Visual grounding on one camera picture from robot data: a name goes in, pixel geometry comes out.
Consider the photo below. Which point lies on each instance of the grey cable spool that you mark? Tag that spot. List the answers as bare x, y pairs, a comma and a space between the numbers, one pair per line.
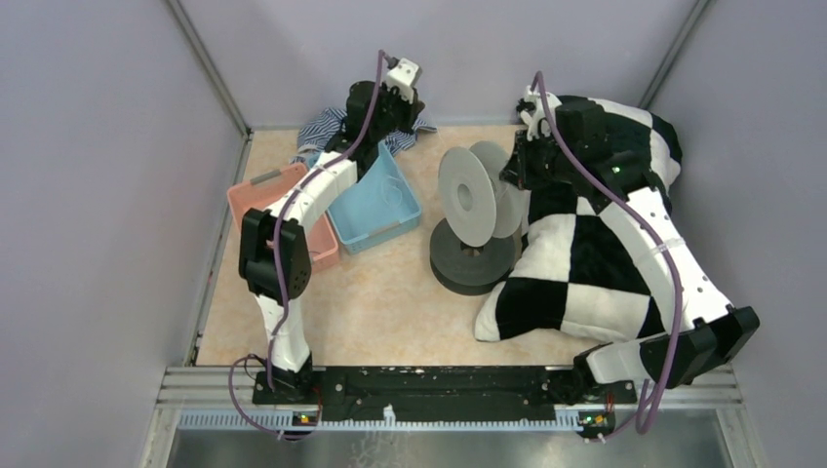
477, 203

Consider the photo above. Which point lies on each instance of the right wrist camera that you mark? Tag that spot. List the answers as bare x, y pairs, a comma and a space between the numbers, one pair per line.
531, 111

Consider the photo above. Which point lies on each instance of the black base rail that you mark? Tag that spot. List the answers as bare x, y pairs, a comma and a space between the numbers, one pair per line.
438, 394

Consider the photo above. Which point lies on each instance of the blue perforated plastic basket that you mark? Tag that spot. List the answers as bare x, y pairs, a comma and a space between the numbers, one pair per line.
380, 207

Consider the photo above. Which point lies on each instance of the black cable spool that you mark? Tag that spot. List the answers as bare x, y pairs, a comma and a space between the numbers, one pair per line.
468, 270

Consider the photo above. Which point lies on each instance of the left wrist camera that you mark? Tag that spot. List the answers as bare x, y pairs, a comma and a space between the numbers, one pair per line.
402, 77

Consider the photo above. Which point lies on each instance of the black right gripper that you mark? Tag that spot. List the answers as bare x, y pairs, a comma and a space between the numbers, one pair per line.
517, 171

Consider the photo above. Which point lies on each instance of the black white checkered pillow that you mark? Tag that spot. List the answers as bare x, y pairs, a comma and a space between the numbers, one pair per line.
573, 276

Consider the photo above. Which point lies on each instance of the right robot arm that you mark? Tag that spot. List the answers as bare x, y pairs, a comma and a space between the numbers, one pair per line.
623, 160

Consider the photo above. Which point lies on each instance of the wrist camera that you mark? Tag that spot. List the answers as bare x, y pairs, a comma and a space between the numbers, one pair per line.
402, 77
531, 111

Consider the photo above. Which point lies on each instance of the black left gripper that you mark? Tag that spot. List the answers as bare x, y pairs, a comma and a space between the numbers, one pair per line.
410, 110

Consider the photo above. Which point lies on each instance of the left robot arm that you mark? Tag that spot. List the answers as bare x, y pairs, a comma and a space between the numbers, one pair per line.
274, 258

